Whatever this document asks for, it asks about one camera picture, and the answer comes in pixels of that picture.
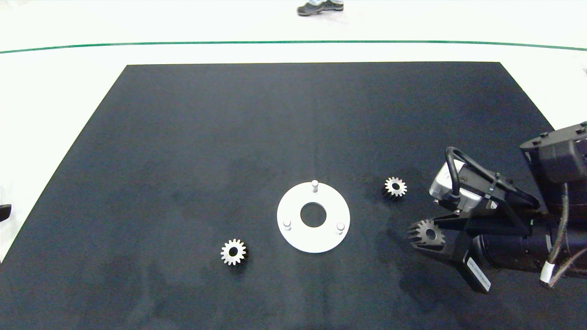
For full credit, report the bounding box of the small steel gear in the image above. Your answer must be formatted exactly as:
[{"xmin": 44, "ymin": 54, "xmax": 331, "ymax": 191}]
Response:
[
  {"xmin": 407, "ymin": 219, "xmax": 446, "ymax": 251},
  {"xmin": 383, "ymin": 177, "xmax": 408, "ymax": 202},
  {"xmin": 220, "ymin": 238, "xmax": 249, "ymax": 266}
]

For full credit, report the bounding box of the round white plate with pins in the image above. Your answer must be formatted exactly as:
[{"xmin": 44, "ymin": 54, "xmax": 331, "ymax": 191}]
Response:
[{"xmin": 277, "ymin": 180, "xmax": 351, "ymax": 253}]

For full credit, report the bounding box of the dark mat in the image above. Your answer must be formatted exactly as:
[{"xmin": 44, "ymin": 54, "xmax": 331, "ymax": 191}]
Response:
[{"xmin": 0, "ymin": 62, "xmax": 587, "ymax": 330}]

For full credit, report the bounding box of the person's shoe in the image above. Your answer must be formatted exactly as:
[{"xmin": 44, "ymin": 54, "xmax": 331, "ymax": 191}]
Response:
[{"xmin": 297, "ymin": 0, "xmax": 344, "ymax": 17}]

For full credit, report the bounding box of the silver boxy wrist camera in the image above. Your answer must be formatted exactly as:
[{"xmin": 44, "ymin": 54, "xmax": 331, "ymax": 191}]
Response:
[{"xmin": 429, "ymin": 160, "xmax": 498, "ymax": 214}]

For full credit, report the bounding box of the black cable loop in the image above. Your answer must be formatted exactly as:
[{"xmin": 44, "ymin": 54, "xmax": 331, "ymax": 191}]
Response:
[{"xmin": 445, "ymin": 146, "xmax": 542, "ymax": 211}]

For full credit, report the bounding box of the braided cable with white tag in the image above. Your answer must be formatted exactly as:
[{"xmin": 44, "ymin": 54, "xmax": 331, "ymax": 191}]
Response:
[{"xmin": 540, "ymin": 181, "xmax": 587, "ymax": 288}]

